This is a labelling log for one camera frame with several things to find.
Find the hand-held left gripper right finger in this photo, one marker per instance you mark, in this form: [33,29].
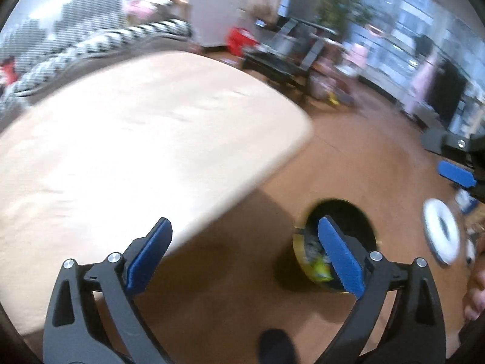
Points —
[341,261]

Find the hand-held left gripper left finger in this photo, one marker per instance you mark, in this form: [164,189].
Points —
[147,261]

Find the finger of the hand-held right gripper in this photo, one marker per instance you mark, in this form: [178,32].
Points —
[456,174]
[454,144]

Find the black round trash bin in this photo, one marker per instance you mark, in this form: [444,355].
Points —
[356,227]

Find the person's right hand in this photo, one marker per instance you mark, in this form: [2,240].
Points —
[478,284]

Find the black screen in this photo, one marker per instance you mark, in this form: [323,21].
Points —
[449,91]

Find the pink hanging cloth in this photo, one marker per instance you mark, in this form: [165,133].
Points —
[420,83]

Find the dark round object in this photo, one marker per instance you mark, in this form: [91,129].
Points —
[278,347]

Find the window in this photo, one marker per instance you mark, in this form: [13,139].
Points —
[416,15]

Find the pile of toys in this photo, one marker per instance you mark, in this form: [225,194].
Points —
[326,85]

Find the black white striped sofa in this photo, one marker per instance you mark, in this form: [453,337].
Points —
[94,41]

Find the pink cartoon pillow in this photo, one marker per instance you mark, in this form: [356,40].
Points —
[146,7]

